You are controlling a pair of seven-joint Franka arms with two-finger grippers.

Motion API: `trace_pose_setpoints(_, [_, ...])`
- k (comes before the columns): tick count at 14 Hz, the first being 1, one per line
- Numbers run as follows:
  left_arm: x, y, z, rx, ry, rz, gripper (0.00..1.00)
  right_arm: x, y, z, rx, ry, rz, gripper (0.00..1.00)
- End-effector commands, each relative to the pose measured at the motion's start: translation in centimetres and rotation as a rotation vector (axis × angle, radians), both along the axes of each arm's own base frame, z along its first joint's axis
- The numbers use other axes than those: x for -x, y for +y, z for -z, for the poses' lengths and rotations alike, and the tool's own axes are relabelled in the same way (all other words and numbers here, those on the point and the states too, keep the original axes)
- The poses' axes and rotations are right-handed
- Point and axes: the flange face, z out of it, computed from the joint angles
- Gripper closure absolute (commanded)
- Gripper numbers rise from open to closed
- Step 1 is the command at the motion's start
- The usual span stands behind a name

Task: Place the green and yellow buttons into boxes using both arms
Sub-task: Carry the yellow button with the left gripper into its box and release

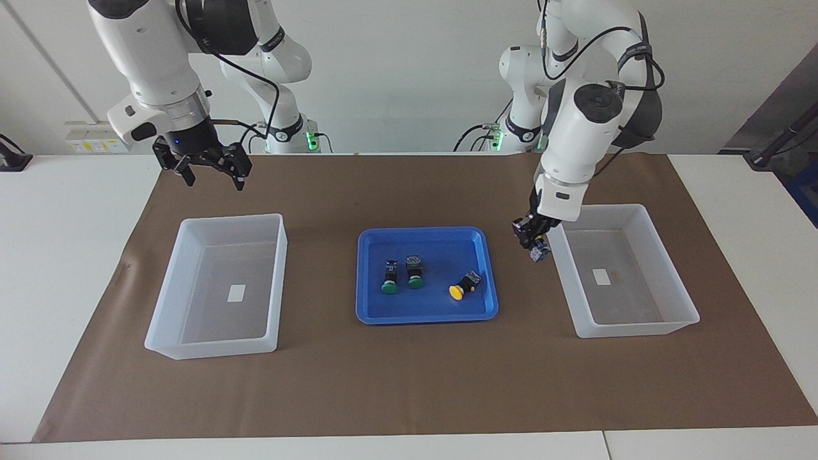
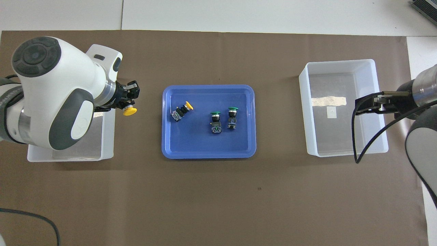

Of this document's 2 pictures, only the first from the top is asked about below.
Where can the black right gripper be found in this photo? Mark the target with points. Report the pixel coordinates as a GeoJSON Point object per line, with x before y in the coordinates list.
{"type": "Point", "coordinates": [198, 144]}

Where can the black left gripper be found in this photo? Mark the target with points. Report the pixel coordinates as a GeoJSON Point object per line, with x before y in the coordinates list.
{"type": "Point", "coordinates": [533, 227]}

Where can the yellow push button switch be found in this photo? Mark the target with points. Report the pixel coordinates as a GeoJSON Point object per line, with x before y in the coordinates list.
{"type": "Point", "coordinates": [457, 292]}
{"type": "Point", "coordinates": [540, 253]}

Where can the green push button switch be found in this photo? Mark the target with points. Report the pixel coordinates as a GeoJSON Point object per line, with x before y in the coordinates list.
{"type": "Point", "coordinates": [415, 271]}
{"type": "Point", "coordinates": [389, 278]}

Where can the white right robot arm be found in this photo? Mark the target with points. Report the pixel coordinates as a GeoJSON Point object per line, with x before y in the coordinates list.
{"type": "Point", "coordinates": [147, 51]}

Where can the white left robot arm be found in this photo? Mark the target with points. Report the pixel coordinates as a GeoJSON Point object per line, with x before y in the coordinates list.
{"type": "Point", "coordinates": [575, 140]}

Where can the white paper label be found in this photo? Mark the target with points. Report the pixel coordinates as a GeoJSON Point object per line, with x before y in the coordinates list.
{"type": "Point", "coordinates": [236, 292]}
{"type": "Point", "coordinates": [601, 276]}

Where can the translucent white plastic box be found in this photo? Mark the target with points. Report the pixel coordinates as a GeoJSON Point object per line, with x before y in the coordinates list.
{"type": "Point", "coordinates": [217, 319]}
{"type": "Point", "coordinates": [632, 300]}

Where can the blue plastic tray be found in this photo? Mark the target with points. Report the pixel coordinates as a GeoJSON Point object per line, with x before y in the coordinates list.
{"type": "Point", "coordinates": [434, 306]}

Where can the brown paper mat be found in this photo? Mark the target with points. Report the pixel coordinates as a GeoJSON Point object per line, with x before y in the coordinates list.
{"type": "Point", "coordinates": [409, 383]}

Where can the black device at table edge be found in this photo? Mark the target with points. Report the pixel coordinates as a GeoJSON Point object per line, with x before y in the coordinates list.
{"type": "Point", "coordinates": [13, 160]}

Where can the black metal stand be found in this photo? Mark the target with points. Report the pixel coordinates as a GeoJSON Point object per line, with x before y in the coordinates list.
{"type": "Point", "coordinates": [767, 150]}

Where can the blue crate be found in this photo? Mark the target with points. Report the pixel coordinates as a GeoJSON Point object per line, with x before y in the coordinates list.
{"type": "Point", "coordinates": [806, 195]}

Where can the white wall socket box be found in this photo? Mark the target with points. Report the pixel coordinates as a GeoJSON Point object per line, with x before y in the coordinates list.
{"type": "Point", "coordinates": [86, 140]}

